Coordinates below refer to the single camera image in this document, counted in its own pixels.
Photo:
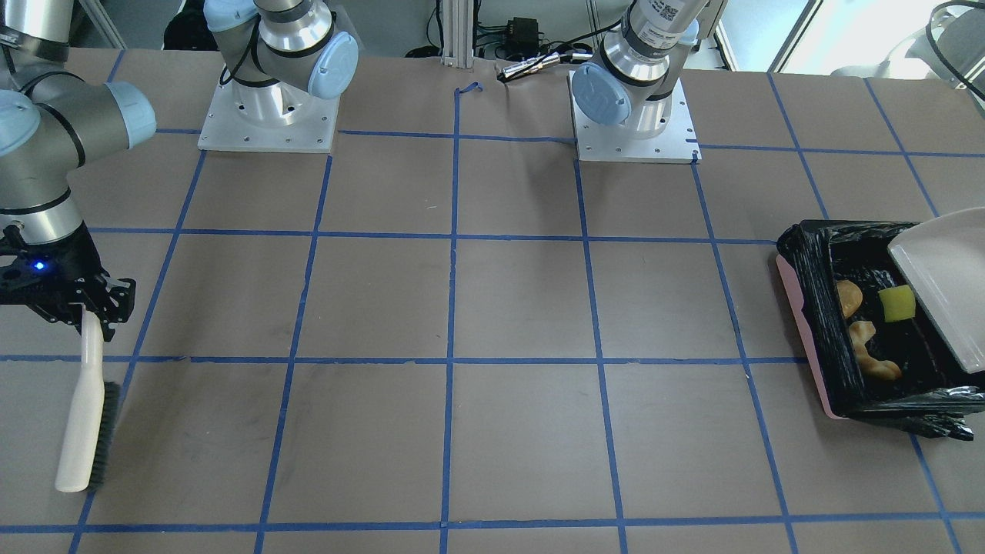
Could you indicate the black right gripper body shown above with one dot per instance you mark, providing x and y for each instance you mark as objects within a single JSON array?
[{"x": 79, "y": 261}]

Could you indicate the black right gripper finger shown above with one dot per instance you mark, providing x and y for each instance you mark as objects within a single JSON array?
[{"x": 111, "y": 300}]

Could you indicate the beige hand brush black bristles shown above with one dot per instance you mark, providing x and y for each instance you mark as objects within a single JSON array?
[{"x": 89, "y": 428}]

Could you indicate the orange-brown potato toy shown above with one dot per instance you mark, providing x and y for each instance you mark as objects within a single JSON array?
[{"x": 850, "y": 297}]

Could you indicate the yellow sponge piece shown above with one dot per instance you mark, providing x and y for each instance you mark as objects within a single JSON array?
[{"x": 899, "y": 303}]

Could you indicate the beige plastic dustpan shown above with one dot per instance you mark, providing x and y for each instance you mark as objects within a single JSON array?
[{"x": 943, "y": 262}]

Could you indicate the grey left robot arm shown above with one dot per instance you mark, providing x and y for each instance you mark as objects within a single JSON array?
[{"x": 629, "y": 82}]

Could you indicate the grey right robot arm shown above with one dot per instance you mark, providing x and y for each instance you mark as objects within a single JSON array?
[{"x": 116, "y": 131}]

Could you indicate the bin with black bag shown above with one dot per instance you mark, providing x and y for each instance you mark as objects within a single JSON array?
[{"x": 897, "y": 375}]

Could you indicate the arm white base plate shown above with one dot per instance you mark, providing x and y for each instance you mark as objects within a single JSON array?
[
  {"x": 661, "y": 131},
  {"x": 276, "y": 118}
]

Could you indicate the aluminium frame post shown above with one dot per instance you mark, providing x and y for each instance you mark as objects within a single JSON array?
[{"x": 457, "y": 22}]

